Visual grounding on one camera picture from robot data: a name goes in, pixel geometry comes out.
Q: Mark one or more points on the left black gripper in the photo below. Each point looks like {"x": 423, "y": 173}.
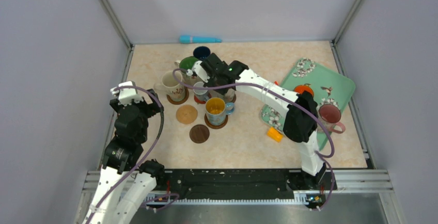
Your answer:
{"x": 153, "y": 107}

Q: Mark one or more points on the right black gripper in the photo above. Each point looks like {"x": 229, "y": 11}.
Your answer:
{"x": 220, "y": 91}

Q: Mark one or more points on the cream large mug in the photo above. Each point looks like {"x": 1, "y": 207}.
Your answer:
{"x": 229, "y": 96}

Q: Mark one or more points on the small grey cup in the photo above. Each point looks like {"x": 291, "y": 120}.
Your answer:
{"x": 200, "y": 91}

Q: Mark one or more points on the dark blue mug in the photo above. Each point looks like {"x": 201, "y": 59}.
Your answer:
{"x": 201, "y": 52}

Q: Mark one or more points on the green mug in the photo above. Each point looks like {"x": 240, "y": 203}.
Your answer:
{"x": 187, "y": 63}

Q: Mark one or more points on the yellow interior cup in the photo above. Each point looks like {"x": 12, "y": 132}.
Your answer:
{"x": 217, "y": 110}

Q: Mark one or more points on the medium brown round coaster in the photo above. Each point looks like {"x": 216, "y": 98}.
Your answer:
{"x": 186, "y": 96}

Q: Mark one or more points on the cream seashell mug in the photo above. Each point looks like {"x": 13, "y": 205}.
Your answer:
{"x": 171, "y": 86}

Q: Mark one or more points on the cork coaster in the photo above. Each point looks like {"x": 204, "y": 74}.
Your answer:
{"x": 186, "y": 114}

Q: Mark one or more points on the large brown wooden saucer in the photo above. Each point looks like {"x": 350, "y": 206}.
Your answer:
{"x": 216, "y": 127}

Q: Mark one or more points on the dark woven coaster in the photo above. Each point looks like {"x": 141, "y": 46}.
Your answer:
{"x": 199, "y": 134}

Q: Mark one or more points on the orange plastic cup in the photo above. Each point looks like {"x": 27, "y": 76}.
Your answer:
{"x": 304, "y": 88}

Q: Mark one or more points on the maroon pink mug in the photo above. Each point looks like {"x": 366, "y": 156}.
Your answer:
{"x": 330, "y": 116}

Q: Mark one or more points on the red round coaster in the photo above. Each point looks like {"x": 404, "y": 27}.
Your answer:
{"x": 202, "y": 99}

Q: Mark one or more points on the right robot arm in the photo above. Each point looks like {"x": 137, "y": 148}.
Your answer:
{"x": 298, "y": 109}

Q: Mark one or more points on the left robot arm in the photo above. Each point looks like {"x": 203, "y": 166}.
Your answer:
{"x": 122, "y": 153}

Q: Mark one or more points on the blue marker pen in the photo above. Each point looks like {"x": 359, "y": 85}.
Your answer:
{"x": 187, "y": 39}

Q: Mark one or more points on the yellow toy block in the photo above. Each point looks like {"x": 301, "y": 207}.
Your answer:
{"x": 274, "y": 134}

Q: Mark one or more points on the green patterned tray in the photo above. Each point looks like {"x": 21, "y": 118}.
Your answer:
{"x": 329, "y": 87}

